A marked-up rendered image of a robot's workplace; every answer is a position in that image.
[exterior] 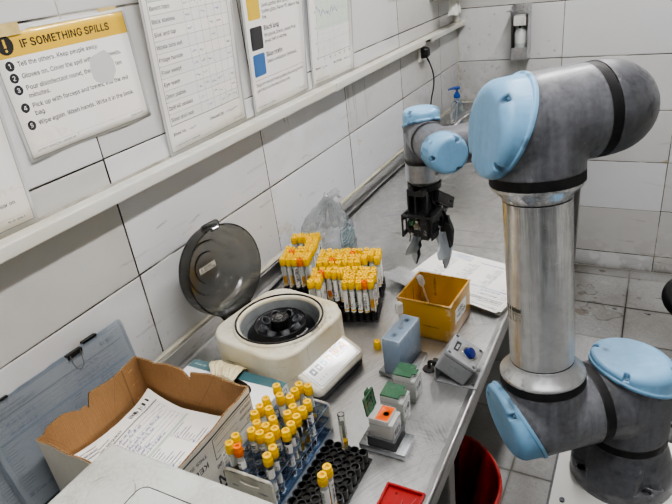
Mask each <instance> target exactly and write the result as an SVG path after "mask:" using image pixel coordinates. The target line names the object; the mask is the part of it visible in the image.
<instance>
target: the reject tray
mask: <svg viewBox="0 0 672 504"><path fill-rule="evenodd" d="M425 497H426V493H423V492H420V491H417V490H414V489H410V488H407V487H404V486H401V485H398V484H395V483H391V482H387V484H386V486H385V488H384V490H383V492H382V494H381V496H380V498H379V500H378V502H377V504H423V502H424V499H425Z"/></svg>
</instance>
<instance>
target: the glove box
mask: <svg viewBox="0 0 672 504"><path fill-rule="evenodd" d="M184 371H185V372H186V374H187V375H188V376H189V377H190V372H198V373H208V374H213V375H216V376H219V377H221V378H223V379H225V380H228V381H231V382H234V383H237V384H240V385H246V386H248V388H249V392H250V397H251V401H252V406H253V410H256V407H255V405H256V404H257V403H262V400H261V398H262V397H263V396H265V395H268V396H269V398H270V400H271V404H272V406H273V407H274V406H275V405H276V404H277V403H276V398H275V395H274V394H273V387H272V385H273V384H274V383H280V386H281V388H282V392H283V394H285V393H286V392H289V389H288V386H287V383H285V382H283V381H280V380H276V379H273V378H269V377H265V376H261V375H257V374H253V373H249V371H248V369H247V368H244V367H242V366H239V365H233V364H229V363H226V362H223V361H221V360H217V361H211V362H210V363H209V362H206V361H202V360H198V359H194V360H193V361H192V362H191V363H190V364H189V365H188V366H187V367H186V368H185V369H184Z"/></svg>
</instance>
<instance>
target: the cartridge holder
mask: <svg viewBox="0 0 672 504"><path fill-rule="evenodd" d="M401 425H402V427H401V429H400V431H399V433H398V434H397V436H396V438H395V440H394V441H390V440H387V439H383V438H380V437H376V436H373V435H370V428H369V427H368V429H367V430H366V432H365V434H364V435H363V437H362V439H361V440H360V442H359V447H360V448H362V449H366V450H369V451H372V452H376V453H379V454H383V455H386V456H389V457H393V458H396V459H400V460H403V461H405V460H406V458H407V456H408V454H409V452H410V450H411V448H412V446H413V444H414V442H415V435H412V434H408V433H405V425H403V424H401Z"/></svg>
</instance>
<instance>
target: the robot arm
mask: <svg viewBox="0 0 672 504"><path fill-rule="evenodd" d="M660 104H661V100H660V92H659V89H658V86H657V84H656V82H655V80H654V78H653V77H652V76H651V75H650V73H649V72H648V71H646V70H645V69H644V68H643V67H641V66H639V65H638V64H636V63H634V62H631V61H628V60H623V59H619V58H601V59H595V60H590V61H586V62H580V63H575V64H569V65H563V66H558V67H552V68H546V69H540V70H535V71H519V72H516V73H514V74H513V75H509V76H505V77H500V78H496V79H493V80H491V81H489V82H488V83H487V84H485V85H484V86H483V87H482V88H481V90H480V91H479V92H478V94H477V97H476V99H475V100H474V103H473V105H472V109H471V113H470V118H469V122H468V123H462V124H457V125H451V126H446V127H444V126H442V125H441V124H440V121H441V118H440V111H439V108H438V107H437V106H434V105H428V104H425V105H415V106H411V107H408V108H406V109H405V110H404V111H403V114H402V119H403V125H402V129H403V140H404V155H405V174H406V181H407V186H408V189H407V190H406V192H407V207H408V209H407V210H406V211H405V212H404V213H402V214H401V226H402V237H404V236H405V235H406V234H407V233H408V232H409V234H410V239H409V245H408V246H407V248H406V251H405V255H409V254H411V255H412V258H413V260H414V262H415V264H417V263H418V260H419V258H420V255H421V252H420V248H421V246H422V244H421V240H427V241H429V239H430V238H431V241H433V240H434V239H436V240H437V242H438V251H437V257H438V260H439V261H441V260H442V261H443V265H444V268H445V269H446V268H447V267H448V265H449V262H450V259H451V255H452V248H453V242H454V227H453V224H452V222H451V220H450V215H447V214H446V211H447V209H448V208H453V203H454V197H453V196H451V195H449V194H448V193H444V192H442V191H440V190H438V189H439V188H440V187H441V178H442V174H444V175H448V174H453V173H455V172H457V171H458V170H459V169H461V168H462V167H463V166H464V165H465V164H467V163H472V164H473V166H474V168H475V170H476V172H477V173H478V174H479V175H480V176H481V177H483V178H486V179H488V180H489V188H490V189H491V190H492V191H493V192H494V193H496V194H497V195H498V196H499V197H501V199H502V210H503V230H504V249H505V269H506V289H507V310H508V328H509V348H510V353H509V354H508V355H507V356H505V357H504V358H503V360H502V361H501V363H500V381H496V380H495V381H493V382H492V383H490V384H488V385H487V387H486V398H487V403H488V407H489V410H490V413H491V416H492V418H493V421H494V423H495V426H496V428H497V430H498V432H499V434H500V436H501V438H502V440H503V441H504V443H505V445H506V446H507V448H508V449H509V450H510V451H511V453H512V454H513V455H514V456H516V457H517V458H519V459H521V460H526V461H527V460H533V459H538V458H548V456H551V455H554V454H558V453H562V452H566V451H570V450H571V455H570V467H571V471H572V473H573V475H574V477H575V479H576V481H577V482H578V483H579V484H580V486H581V487H582V488H583V489H584V490H585V491H587V492H588V493H589V494H591V495H592V496H593V497H595V498H597V499H598V500H600V501H602V502H604V503H607V504H663V503H664V502H665V501H667V500H668V499H669V498H670V496H671V495H672V455H671V452H670V448H669V445H668V438H669V433H670V427H671V421H672V361H671V359H670V358H669V357H668V356H667V355H665V354H664V353H663V352H661V351H660V350H658V349H656V348H655V347H653V346H651V345H648V344H646V343H643V342H639V341H636V340H633V339H627V338H606V339H602V340H599V341H597V342H596V343H594V344H593V346H592V348H591V349H590V351H589V352H588V358H589V359H588V360H585V361H581V360H580V359H579V358H578V357H576V356H575V315H574V194H575V193H576V192H577V191H578V190H579V189H580V188H581V187H582V186H583V185H584V184H586V182H587V161H588V160H589V159H594V158H598V157H603V156H608V155H611V154H615V153H618V152H621V151H623V150H626V149H628V148H630V147H632V146H633V145H635V144H636V143H638V142H639V141H640V140H641V139H643V138H644V137H645V136H646V135H647V134H648V132H649V131H650V130H651V129H652V127H653V126H654V124H655V122H656V120H657V117H658V114H659V111H660ZM407 218H409V220H408V222H407ZM404 219H405V224H406V229H405V230H404V226H403V220H404ZM440 227H441V228H440ZM439 230H440V232H439Z"/></svg>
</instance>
